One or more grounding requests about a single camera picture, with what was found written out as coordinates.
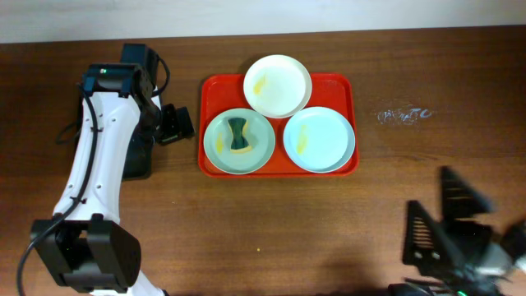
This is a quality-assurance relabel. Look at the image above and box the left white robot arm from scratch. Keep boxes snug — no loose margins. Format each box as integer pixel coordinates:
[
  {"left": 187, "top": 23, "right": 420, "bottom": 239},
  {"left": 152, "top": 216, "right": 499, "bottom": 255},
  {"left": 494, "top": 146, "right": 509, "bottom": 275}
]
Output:
[{"left": 29, "top": 44, "right": 195, "bottom": 295}]

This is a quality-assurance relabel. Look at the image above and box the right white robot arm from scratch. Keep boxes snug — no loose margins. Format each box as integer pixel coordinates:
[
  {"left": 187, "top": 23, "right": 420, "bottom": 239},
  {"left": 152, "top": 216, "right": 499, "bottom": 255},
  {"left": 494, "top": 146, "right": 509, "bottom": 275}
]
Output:
[{"left": 387, "top": 166, "right": 525, "bottom": 296}]

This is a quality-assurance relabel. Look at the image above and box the yellow green sponge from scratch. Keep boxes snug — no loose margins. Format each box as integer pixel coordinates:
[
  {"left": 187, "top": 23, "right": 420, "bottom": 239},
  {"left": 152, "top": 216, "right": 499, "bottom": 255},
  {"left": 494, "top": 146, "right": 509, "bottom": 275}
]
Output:
[{"left": 228, "top": 118, "right": 251, "bottom": 154}]

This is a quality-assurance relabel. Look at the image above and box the light blue plate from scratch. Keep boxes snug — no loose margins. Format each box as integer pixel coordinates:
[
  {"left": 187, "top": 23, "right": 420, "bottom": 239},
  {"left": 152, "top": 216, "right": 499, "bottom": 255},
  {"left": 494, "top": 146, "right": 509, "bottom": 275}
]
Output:
[{"left": 283, "top": 107, "right": 356, "bottom": 173}]

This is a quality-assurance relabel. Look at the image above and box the light green plate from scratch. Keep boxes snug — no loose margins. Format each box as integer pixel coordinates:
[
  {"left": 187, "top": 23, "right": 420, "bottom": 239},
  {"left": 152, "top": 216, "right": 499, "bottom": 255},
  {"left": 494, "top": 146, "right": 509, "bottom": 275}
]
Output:
[{"left": 204, "top": 108, "right": 276, "bottom": 175}]

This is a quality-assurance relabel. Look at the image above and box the white plate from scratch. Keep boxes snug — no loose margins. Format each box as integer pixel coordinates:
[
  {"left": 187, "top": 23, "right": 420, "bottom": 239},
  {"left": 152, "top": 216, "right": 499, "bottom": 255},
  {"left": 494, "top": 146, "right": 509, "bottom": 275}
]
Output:
[{"left": 242, "top": 54, "right": 313, "bottom": 118}]

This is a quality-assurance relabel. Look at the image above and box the black plastic tray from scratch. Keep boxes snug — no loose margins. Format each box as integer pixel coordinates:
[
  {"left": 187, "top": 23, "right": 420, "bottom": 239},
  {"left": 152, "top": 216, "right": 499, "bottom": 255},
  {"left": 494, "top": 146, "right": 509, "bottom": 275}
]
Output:
[{"left": 73, "top": 90, "right": 154, "bottom": 181}]

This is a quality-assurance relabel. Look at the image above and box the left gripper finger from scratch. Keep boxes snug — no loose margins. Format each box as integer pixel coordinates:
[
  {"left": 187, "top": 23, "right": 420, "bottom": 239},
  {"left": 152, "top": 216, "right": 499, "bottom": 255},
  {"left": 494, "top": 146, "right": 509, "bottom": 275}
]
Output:
[
  {"left": 158, "top": 104, "right": 181, "bottom": 146},
  {"left": 176, "top": 107, "right": 195, "bottom": 138}
]

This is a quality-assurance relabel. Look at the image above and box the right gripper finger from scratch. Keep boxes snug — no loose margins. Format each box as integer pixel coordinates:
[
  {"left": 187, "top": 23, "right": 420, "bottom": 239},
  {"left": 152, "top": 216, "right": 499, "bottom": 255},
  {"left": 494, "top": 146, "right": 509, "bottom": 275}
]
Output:
[
  {"left": 439, "top": 166, "right": 493, "bottom": 224},
  {"left": 402, "top": 201, "right": 467, "bottom": 271}
]

